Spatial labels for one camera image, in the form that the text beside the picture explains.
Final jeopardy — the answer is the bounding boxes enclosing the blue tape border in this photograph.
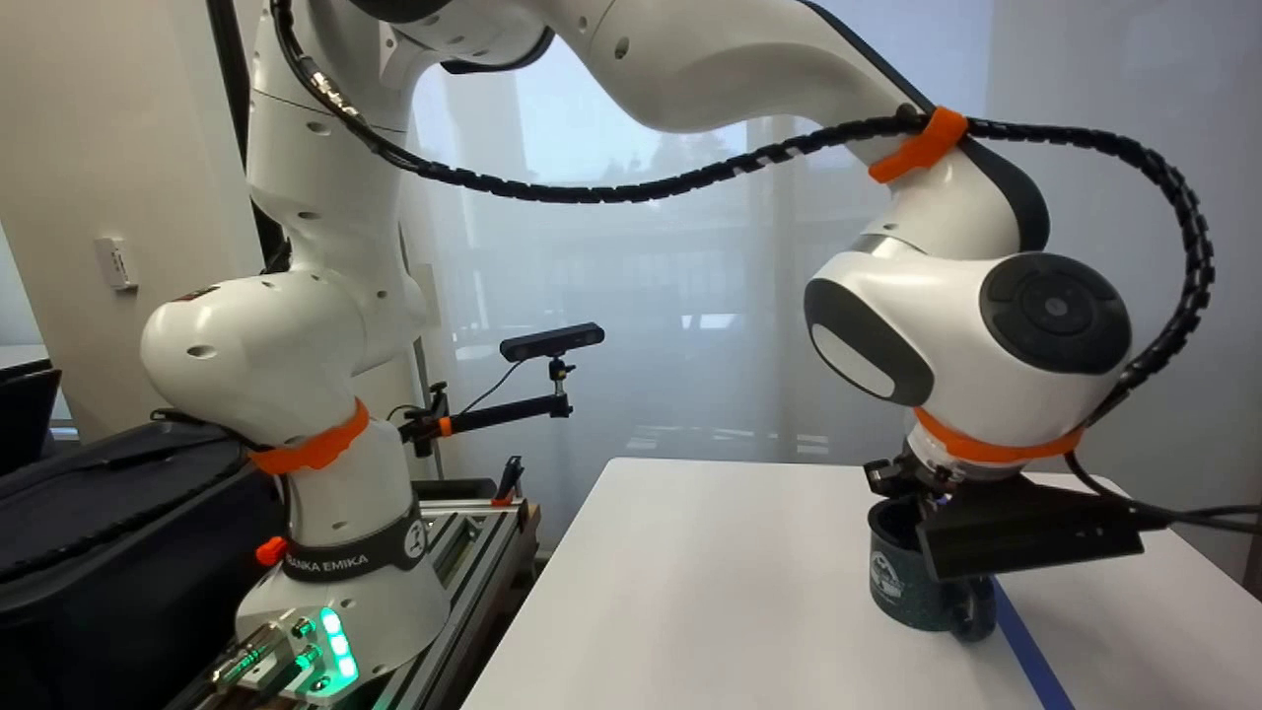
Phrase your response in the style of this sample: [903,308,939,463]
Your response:
[990,580,1078,710]

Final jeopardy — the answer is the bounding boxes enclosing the dark green speckled mug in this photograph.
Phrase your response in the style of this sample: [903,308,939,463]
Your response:
[867,495,998,644]

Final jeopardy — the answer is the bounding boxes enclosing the window with sheer curtain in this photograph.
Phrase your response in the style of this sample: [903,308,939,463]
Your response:
[409,37,992,466]

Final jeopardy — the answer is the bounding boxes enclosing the black clamp with orange tip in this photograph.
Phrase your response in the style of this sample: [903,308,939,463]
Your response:
[491,455,526,508]

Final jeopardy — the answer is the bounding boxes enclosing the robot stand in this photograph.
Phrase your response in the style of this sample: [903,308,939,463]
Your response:
[166,477,543,710]

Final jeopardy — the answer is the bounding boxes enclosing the black fabric case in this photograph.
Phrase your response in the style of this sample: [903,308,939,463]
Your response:
[0,422,289,710]

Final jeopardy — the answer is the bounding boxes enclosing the camera on mount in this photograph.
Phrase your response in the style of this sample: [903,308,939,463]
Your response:
[398,321,606,461]

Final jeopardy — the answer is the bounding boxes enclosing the white wall switch plate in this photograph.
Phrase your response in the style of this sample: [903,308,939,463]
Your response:
[95,236,140,293]

